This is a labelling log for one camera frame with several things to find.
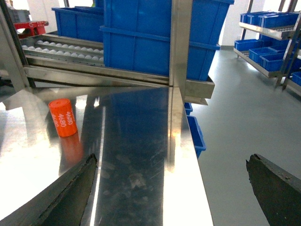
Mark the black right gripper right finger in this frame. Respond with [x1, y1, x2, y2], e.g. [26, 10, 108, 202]
[246, 154, 301, 226]

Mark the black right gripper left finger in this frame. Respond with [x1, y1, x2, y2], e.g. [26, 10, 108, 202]
[0, 154, 97, 226]

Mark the orange cylindrical capacitor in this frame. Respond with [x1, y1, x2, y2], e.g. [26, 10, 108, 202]
[48, 98, 78, 137]

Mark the blue bin under table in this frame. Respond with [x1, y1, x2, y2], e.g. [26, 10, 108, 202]
[184, 102, 206, 158]

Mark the steel roller rack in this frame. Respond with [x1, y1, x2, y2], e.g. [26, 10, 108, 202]
[0, 0, 215, 105]

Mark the steel shelf with bins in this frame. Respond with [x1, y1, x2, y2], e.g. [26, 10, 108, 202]
[233, 0, 301, 95]

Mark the blue crate rear left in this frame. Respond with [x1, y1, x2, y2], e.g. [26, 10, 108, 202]
[52, 6, 104, 42]

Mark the large blue plastic crate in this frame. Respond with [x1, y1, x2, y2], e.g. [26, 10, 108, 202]
[100, 0, 234, 81]

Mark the red metal table frame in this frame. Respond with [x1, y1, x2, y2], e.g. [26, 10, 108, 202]
[14, 21, 49, 39]

